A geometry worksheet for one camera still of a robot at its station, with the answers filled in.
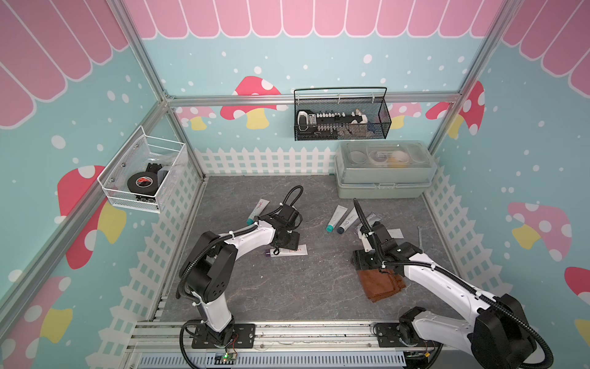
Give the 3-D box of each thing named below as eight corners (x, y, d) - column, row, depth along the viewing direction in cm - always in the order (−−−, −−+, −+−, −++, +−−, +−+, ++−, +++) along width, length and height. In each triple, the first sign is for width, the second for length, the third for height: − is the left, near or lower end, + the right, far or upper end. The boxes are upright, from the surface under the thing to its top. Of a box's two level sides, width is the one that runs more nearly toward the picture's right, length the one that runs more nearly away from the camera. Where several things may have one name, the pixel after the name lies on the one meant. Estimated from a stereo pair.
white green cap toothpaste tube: (322, 229, 102) (323, 226, 100) (338, 206, 110) (338, 204, 108) (331, 234, 100) (332, 231, 98) (346, 211, 108) (347, 208, 106)
